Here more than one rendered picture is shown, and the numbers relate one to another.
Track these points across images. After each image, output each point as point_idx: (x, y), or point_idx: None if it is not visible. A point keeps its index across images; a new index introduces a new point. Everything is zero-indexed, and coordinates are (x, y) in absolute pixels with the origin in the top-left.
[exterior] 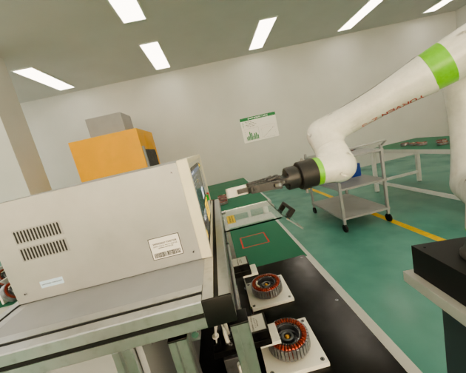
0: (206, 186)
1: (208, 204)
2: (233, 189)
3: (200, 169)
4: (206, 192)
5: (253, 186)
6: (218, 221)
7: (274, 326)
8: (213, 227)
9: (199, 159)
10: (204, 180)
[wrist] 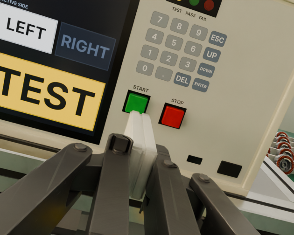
0: (226, 108)
1: (103, 113)
2: (128, 127)
3: (205, 26)
4: (150, 93)
5: (61, 150)
6: (47, 155)
7: None
8: (12, 140)
9: (282, 11)
10: (235, 87)
